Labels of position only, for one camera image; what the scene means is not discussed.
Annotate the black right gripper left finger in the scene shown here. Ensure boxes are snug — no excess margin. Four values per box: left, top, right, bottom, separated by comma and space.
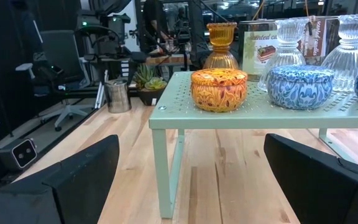
0, 134, 121, 224

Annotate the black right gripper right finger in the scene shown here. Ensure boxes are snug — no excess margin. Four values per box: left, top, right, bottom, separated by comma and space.
263, 133, 358, 224

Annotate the clear plastic cup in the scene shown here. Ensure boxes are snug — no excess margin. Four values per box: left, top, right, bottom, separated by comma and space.
321, 13, 358, 93

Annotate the clear glass candlestick holder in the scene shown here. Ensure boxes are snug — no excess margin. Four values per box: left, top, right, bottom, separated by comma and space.
257, 17, 310, 92

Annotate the silver candle tin cake label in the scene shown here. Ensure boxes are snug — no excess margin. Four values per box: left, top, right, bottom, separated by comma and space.
237, 19, 291, 82

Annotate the amber glass candlestick holder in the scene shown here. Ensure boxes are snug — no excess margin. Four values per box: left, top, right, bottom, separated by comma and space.
202, 21, 241, 70

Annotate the silver candle tin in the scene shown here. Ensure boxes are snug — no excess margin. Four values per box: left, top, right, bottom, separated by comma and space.
104, 78, 132, 114

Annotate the green perforated metal shelf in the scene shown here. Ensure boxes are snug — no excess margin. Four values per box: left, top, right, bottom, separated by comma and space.
149, 70, 358, 220

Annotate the potted green succulent plant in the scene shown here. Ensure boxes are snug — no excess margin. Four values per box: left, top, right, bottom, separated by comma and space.
133, 63, 168, 106

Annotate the grey office chair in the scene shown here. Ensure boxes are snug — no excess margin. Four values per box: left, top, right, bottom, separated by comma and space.
14, 29, 97, 133

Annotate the wooden background workbench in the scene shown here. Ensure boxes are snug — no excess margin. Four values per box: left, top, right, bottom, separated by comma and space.
128, 53, 193, 68

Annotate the person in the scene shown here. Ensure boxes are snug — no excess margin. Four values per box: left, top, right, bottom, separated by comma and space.
142, 0, 168, 43

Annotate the grey table-level camera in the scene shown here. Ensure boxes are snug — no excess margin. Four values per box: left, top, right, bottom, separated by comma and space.
0, 138, 39, 172

